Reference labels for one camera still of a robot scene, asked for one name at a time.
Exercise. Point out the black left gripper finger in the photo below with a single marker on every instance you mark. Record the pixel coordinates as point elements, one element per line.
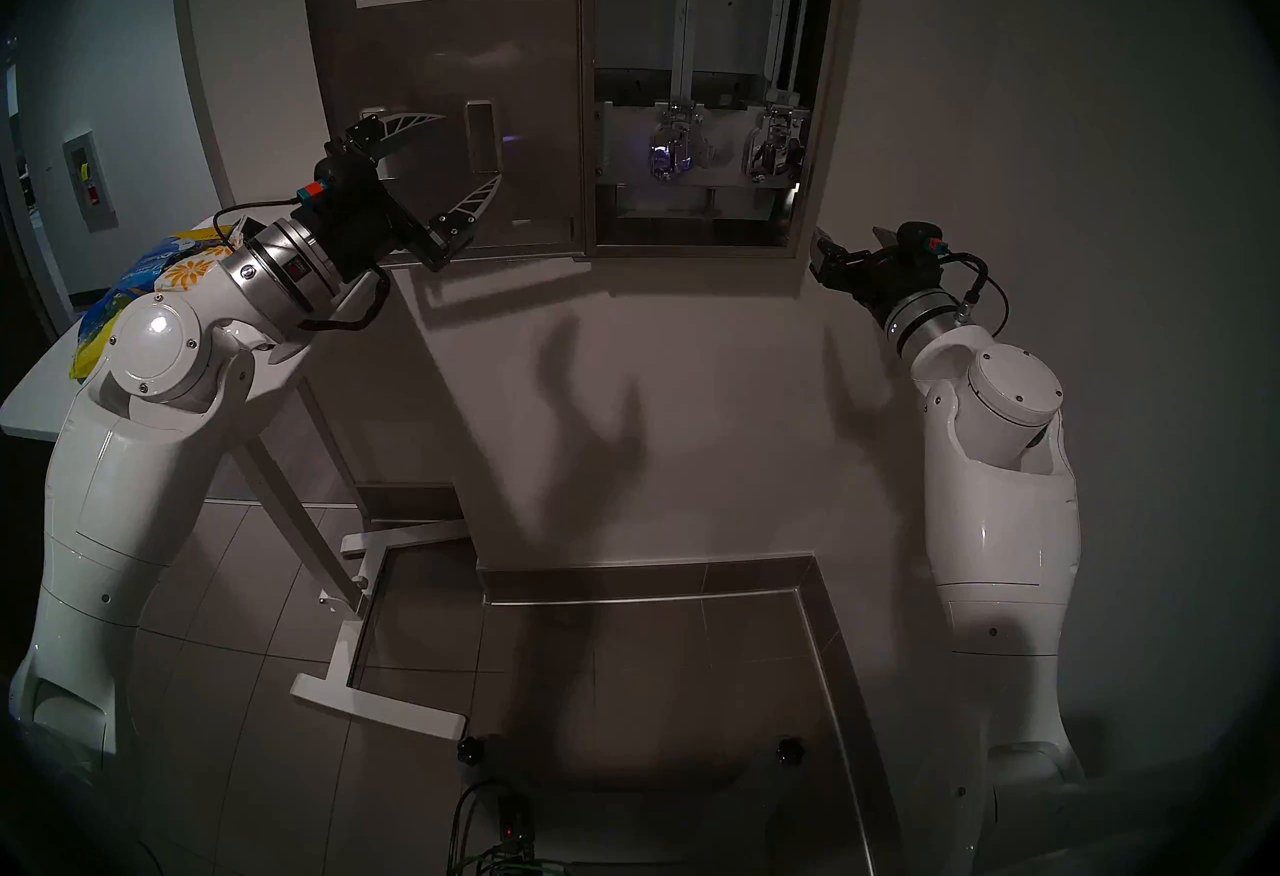
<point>395,129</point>
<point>475,206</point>

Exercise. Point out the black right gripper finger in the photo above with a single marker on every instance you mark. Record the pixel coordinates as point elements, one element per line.
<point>828,259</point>
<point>886,237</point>

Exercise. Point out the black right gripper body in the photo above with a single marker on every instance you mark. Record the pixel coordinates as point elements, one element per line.
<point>890,279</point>

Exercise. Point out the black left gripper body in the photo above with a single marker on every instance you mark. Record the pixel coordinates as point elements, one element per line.
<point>375,229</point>

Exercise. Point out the stainless steel wall dispenser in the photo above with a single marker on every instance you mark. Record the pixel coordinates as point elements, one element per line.
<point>430,84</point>

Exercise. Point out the dark robot base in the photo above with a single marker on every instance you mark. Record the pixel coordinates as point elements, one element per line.
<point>660,824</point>

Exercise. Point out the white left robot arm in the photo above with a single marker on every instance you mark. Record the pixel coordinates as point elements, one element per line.
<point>120,484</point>

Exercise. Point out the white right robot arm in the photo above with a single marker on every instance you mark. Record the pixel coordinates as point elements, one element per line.
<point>1000,524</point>

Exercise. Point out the blue yellow pad package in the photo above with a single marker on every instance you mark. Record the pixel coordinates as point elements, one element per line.
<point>110,314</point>

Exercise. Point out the white table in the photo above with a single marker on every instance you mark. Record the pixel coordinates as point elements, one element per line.
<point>290,504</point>

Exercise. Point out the black star knob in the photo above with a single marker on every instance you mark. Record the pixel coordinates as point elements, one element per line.
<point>790,751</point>
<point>475,750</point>

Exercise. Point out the black box red light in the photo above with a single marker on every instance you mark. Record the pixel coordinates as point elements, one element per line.
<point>514,819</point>

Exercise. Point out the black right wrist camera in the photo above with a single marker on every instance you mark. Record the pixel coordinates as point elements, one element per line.
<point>920,239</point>

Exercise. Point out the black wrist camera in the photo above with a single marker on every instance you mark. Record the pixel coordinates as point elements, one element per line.
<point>340,179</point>
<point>920,239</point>

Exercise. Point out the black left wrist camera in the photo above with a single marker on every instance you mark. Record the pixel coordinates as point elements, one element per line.
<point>340,179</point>

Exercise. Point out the grey wall alarm box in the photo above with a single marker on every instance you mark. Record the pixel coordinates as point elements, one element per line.
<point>90,182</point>

